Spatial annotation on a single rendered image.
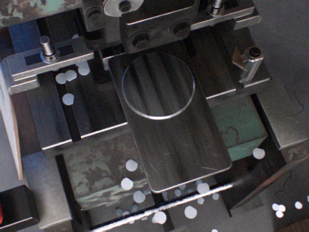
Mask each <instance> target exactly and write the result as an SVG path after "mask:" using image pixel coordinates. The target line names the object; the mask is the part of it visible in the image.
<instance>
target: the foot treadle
mask: <svg viewBox="0 0 309 232"><path fill-rule="evenodd" d="M151 194H152V197H153V200H154V203H155V205H156V204H159V203H162V202H164V201H165V200H164V197H163V195H162V193H153V192H152V191H151ZM162 212H163V213H164V214H165V215H166V220H165V222H164V223H163V224H162V226H163V229H164V232H189V230H188V228H187V227H186V226H182V227H179V228H176V229H174V226H173V224H172V221H171V218H170V215H169V212H168V210H165V211H162Z"/></svg>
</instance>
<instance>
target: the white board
mask: <svg viewBox="0 0 309 232"><path fill-rule="evenodd" d="M0 109H1V113H2V117H3V120H4V125H5V128H6V132H7V135H8V139H9V143H10V147H11V150H12V152H13V156H14V160H15V164H16V168H17V172H18V175H19V179H20V180H22V179H23V173H22V163H21V154H20V144H19V135H18V126H17V118H16V114H15V110H14V105H13V102H12V98H11V95H9V94H8V92H7V89H6V86H5V82H4V78H3V74H2V70H1V66H0Z"/></svg>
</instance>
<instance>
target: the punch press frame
mask: <svg viewBox="0 0 309 232"><path fill-rule="evenodd" d="M80 7H83V3H82V1H81V0H0V29H1V28H4V27H8V26H12V25H16V24H19V23H24V22H27V21H31V20H34V19H38V18H42V17H46V16H50V15H54V14H58V13H61V12H65V11H69V10H73V9H76V8H80ZM210 108H211V111H212V113H213V116H214V118H215V120H216V123H217V125H218V128H219V130H220V133H221V135H222V138H223V140H224V143H225V145H226V148H227V150H228V153H229V155H230V157H231V159H232V161H235V160H238V159H242V158H245V157H248V156H251V154H252V153H253V151H254V150H255V149H256V148H258V147H259V145H260V144H261V143H262V142H263V141H264V140H265V139H266V138H267V136H268V135H267V132H266V130H265V127H264V125H263V123H262V121H261V118H260V116H259V114H258V112H257V110H256V107H255V105H254V103H253V101H252V99H251V97H250V95H249V96H246V97H242V98H239V99H235V100H232V101H229V102H225V103H222V104H219V105H216V106H213V107H210ZM63 156H64V160H65V163H66V167H67V170H68V174H69V177H70V181H71V185H72V189H73V193H74V196H75V199H76V201H77V202H78V203H79V205H80V206H81V208H82V209H83V210H84V211H86V210H89V209H92V208H95V207H98V206H101V205H105V206H107V207H108V206H111V205H114V204H117V203H120V202H122V198H124V197H127V196H130V195H133V194H134V193H135V192H136V191H141V192H142V191H145V190H148V189H150V188H149V185H148V182H147V180H146V177H145V174H144V171H143V168H142V165H141V162H140V159H139V156H138V153H137V150H136V147H135V144H134V141H133V138H132V135H131V133H130V132H129V133H126V134H123V135H120V136H116V137H113V138H111V139H107V140H105V141H103V142H99V143H96V144H93V145H89V146H86V147H82V148H79V149H76V150H73V151H70V152H67V153H64V154H63ZM129 160H133V161H135V162H136V163H137V164H138V167H137V169H136V170H134V171H129V170H128V169H127V168H126V163H127V162H128V161H129ZM125 178H128V179H130V180H131V181H132V182H133V187H132V188H131V189H129V190H127V189H124V188H122V185H121V183H122V180H123V179H125ZM229 188H232V183H231V181H230V179H228V180H226V181H223V182H220V183H217V184H214V185H211V186H209V191H208V192H207V193H206V194H201V193H199V192H198V190H196V191H193V192H190V193H187V194H185V195H181V196H178V197H175V198H172V199H169V200H167V201H165V202H162V203H159V204H156V205H153V206H150V207H147V208H144V209H141V210H139V211H136V212H133V213H130V214H127V215H124V216H120V217H117V218H114V219H111V220H108V221H105V222H103V223H100V224H98V225H95V226H92V227H89V229H90V232H104V231H107V230H110V229H113V228H116V227H117V226H120V225H123V224H127V223H130V222H132V221H135V220H138V219H141V218H144V217H147V216H150V215H153V214H155V213H157V212H162V211H165V210H167V209H170V208H173V207H176V206H179V205H182V204H185V203H188V202H191V201H194V200H197V199H200V198H203V197H206V196H209V195H212V194H215V193H217V192H220V191H223V190H226V189H229Z"/></svg>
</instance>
